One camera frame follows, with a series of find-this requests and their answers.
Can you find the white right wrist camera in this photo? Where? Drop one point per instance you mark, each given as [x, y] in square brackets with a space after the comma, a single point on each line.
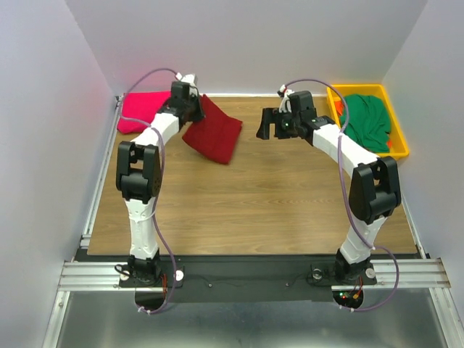
[284, 92]

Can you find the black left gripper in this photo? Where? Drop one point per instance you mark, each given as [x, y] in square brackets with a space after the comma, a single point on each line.
[199, 113]

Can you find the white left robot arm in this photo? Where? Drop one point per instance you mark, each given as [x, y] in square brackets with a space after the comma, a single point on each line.
[139, 175]

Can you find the dark red t shirt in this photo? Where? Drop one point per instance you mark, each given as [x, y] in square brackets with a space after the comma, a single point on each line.
[216, 136]

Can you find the folded pink t shirt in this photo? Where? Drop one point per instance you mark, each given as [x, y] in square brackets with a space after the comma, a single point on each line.
[142, 106]

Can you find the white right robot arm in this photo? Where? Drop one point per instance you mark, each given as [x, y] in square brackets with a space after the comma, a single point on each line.
[369, 183]

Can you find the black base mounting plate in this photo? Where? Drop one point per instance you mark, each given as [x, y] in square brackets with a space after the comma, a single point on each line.
[239, 278]

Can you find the aluminium frame rail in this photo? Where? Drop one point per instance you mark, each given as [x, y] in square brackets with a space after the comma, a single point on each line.
[413, 274]

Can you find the yellow plastic bin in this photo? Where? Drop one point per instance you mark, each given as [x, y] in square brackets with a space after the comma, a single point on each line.
[397, 143]

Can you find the orange t shirt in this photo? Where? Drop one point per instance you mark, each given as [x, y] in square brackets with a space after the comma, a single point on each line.
[339, 107]

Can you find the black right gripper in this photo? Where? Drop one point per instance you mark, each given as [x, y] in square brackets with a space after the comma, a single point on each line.
[268, 117]

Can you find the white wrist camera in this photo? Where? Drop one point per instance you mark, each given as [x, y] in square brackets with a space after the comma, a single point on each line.
[284, 92]
[191, 79]

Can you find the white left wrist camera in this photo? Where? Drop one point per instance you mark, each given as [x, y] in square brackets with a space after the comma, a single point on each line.
[191, 79]

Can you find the green t shirt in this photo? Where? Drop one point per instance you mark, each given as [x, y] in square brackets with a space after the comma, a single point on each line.
[368, 124]

